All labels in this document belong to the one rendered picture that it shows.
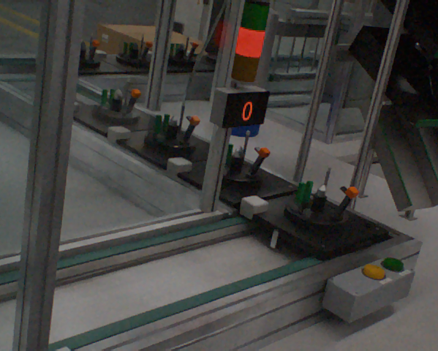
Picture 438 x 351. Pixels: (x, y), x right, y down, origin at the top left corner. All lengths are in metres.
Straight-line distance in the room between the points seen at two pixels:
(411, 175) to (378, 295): 0.47
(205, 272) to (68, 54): 0.72
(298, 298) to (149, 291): 0.27
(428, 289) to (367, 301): 0.33
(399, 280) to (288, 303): 0.26
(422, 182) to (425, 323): 0.42
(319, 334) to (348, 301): 0.09
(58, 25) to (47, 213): 0.20
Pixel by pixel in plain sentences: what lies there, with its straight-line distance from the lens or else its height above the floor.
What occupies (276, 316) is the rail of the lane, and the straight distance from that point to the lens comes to 1.25.
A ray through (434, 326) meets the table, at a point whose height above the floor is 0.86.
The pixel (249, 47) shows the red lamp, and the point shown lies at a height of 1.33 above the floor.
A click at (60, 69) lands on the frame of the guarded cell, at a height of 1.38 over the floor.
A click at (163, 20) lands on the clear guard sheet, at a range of 1.26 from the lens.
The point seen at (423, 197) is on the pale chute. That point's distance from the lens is 1.76.
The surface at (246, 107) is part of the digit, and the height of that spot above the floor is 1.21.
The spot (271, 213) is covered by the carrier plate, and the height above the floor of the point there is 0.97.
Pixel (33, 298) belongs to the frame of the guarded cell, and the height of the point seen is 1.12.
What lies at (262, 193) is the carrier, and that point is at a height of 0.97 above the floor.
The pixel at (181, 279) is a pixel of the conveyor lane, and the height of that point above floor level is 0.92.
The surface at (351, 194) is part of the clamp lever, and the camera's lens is 1.48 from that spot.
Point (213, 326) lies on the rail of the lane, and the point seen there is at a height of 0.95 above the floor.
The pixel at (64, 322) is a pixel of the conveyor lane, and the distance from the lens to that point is 1.15.
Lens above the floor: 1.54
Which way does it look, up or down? 20 degrees down
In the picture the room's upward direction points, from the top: 11 degrees clockwise
